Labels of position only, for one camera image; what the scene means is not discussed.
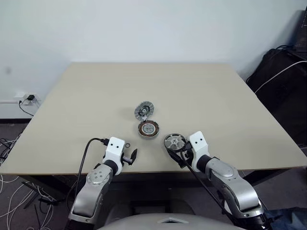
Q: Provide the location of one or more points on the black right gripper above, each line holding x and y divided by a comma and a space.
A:
188, 155

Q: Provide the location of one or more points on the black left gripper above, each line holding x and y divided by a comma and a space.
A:
126, 158

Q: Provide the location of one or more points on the silver spoked wheel part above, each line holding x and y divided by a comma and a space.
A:
173, 141

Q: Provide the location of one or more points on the copper wound motor stator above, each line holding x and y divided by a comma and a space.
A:
148, 130

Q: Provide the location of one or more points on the grey motor end disc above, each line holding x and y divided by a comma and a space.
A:
144, 110

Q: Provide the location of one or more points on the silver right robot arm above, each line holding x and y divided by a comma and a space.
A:
227, 175

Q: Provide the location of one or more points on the grey robot torso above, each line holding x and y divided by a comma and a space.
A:
144, 222

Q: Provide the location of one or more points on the black floor stand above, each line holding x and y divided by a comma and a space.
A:
45, 198

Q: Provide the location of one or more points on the large black bag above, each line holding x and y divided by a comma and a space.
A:
275, 95

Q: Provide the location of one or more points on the black power adapter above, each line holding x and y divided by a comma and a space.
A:
30, 97

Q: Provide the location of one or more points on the blue cloth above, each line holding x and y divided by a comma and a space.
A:
292, 218

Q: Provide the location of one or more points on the black equipment rack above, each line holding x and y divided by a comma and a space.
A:
301, 31

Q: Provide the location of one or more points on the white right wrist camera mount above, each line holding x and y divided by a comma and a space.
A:
197, 142

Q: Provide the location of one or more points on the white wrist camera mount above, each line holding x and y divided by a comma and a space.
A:
115, 146
197, 142

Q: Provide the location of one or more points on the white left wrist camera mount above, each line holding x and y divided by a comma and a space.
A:
115, 146

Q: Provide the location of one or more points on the dark table frame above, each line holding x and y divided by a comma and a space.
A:
62, 182

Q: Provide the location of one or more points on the white wall power socket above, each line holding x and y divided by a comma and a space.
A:
36, 100

